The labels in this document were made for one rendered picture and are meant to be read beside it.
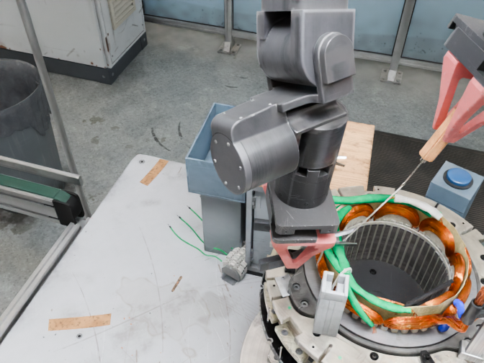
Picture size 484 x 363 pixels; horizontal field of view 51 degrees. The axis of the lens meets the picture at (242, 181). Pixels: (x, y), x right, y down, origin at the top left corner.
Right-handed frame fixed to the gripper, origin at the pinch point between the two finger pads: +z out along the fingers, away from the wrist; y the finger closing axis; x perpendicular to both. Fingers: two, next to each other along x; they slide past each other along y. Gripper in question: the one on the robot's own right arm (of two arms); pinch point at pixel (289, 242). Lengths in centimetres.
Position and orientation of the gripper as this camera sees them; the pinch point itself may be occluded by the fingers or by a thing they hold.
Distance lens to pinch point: 60.9
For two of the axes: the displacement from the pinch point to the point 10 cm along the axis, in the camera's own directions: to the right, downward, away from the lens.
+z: -0.7, 7.1, 7.0
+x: 9.9, -0.1, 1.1
